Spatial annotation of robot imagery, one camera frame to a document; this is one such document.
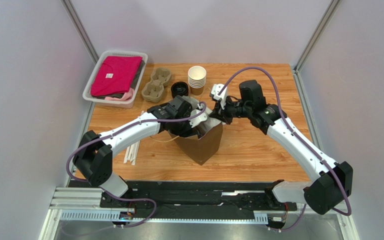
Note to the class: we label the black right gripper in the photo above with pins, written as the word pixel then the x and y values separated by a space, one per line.
pixel 220 111

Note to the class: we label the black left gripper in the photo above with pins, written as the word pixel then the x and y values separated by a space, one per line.
pixel 183 134

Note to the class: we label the brown paper bag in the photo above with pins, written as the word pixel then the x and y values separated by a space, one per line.
pixel 201 147

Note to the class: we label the cardboard cup carrier tray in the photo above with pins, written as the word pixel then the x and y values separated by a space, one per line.
pixel 154 89

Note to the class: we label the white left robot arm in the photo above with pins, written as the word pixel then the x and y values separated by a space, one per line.
pixel 94 158

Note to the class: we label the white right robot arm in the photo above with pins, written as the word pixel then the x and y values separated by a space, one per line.
pixel 329 181

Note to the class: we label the stack of black lids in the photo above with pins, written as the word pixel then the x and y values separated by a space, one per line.
pixel 179 89

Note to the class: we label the stack of paper cups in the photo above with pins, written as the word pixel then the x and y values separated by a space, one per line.
pixel 197 79

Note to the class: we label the white paper straw bundle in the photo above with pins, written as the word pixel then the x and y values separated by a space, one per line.
pixel 131 153

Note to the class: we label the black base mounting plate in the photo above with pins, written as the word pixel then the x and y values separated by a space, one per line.
pixel 197 200

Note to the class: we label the white plastic basket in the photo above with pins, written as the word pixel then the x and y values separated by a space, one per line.
pixel 122 100

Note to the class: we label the pink folded cloth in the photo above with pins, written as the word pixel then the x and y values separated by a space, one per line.
pixel 115 75

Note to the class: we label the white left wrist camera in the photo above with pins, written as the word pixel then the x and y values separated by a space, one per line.
pixel 198 116

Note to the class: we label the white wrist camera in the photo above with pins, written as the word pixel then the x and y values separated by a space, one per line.
pixel 219 94
pixel 198 116

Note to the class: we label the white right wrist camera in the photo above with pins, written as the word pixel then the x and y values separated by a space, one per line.
pixel 219 94

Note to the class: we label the aluminium frame rail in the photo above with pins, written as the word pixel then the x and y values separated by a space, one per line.
pixel 74 214

